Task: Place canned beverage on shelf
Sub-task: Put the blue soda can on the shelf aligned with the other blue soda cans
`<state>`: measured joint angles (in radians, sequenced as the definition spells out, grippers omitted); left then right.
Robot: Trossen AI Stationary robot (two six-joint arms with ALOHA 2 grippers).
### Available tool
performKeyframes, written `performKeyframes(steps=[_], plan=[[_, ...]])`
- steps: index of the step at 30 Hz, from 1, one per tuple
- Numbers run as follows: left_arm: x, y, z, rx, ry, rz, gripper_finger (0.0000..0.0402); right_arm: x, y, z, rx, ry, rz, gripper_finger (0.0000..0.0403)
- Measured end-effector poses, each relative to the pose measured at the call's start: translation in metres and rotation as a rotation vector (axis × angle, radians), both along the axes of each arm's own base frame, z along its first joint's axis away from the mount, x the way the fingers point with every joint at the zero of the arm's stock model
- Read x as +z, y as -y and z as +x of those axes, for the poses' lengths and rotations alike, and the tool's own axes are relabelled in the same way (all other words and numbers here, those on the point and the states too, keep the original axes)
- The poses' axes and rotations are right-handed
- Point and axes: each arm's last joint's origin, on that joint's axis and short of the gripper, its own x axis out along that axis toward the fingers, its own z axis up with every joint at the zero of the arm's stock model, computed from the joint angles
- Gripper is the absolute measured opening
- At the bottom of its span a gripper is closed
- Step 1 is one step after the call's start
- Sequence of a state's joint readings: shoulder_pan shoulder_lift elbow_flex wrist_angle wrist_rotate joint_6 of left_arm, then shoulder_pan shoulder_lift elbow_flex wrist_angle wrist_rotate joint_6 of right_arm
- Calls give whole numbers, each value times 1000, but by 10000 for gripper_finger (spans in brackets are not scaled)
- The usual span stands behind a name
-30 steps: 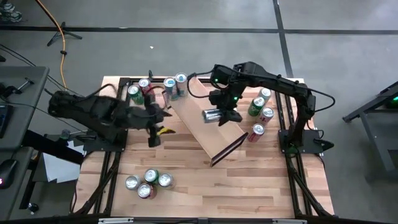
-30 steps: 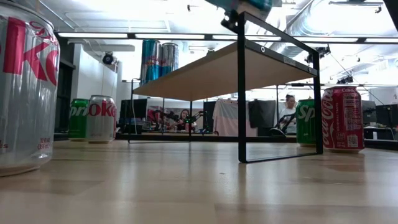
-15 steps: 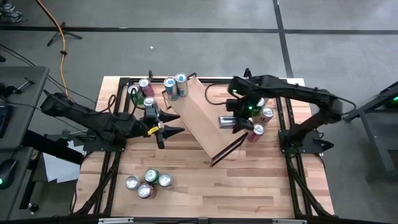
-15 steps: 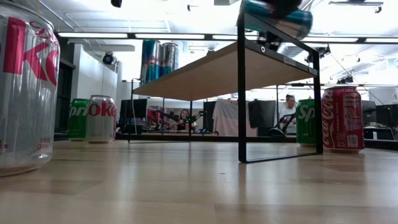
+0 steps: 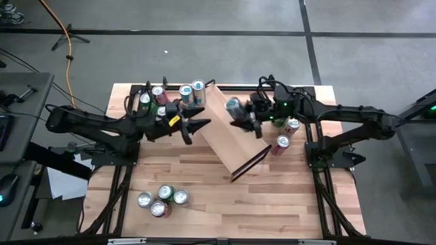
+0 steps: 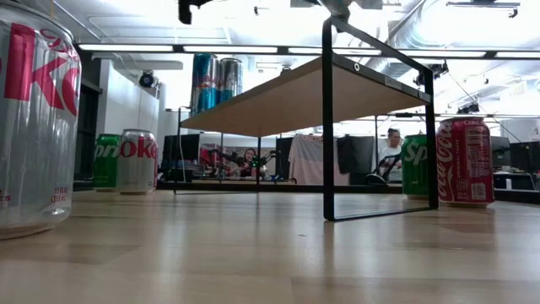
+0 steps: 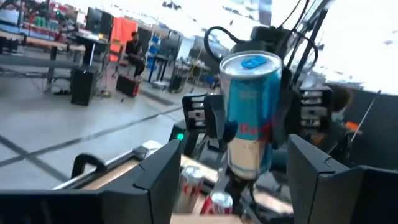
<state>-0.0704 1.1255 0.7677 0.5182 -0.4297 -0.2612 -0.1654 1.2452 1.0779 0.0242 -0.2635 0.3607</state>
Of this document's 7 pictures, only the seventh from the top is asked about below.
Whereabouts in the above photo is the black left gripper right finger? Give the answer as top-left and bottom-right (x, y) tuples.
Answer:
(286, 133), (398, 224)

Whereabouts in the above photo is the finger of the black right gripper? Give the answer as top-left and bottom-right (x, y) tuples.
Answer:
(203, 93), (239, 144)
(272, 67), (295, 150)

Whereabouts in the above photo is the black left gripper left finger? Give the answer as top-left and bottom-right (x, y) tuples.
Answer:
(0, 139), (182, 224)

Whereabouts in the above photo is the blue Red Bull can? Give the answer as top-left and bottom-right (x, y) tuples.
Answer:
(219, 50), (283, 181)

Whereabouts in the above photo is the red Coca-Cola can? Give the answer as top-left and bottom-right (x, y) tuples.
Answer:
(200, 190), (234, 216)

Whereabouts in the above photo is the small orange object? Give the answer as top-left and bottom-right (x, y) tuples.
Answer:
(345, 121), (363, 133)

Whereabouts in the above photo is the black equipment case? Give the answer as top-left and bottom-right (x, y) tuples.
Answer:
(115, 73), (141, 98)

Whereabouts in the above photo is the silver Diet Coke can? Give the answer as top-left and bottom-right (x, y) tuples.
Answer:
(174, 164), (205, 215)

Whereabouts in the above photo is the black backdrop panel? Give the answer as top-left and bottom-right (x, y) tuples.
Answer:
(345, 88), (398, 170)

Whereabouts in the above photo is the orange fabric panel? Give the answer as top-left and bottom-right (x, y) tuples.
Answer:
(108, 17), (139, 63)

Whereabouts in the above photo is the black cabinet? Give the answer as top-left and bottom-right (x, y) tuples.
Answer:
(70, 65), (99, 106)

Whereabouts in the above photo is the black standing desk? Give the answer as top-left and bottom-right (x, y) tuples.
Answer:
(67, 7), (114, 68)

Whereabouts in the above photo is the wooden workbench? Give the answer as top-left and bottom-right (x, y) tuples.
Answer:
(0, 29), (86, 71)

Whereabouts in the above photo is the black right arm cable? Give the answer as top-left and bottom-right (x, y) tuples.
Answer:
(203, 26), (242, 63)

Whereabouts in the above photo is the black metal rig frame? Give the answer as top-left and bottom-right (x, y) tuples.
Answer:
(290, 0), (335, 86)

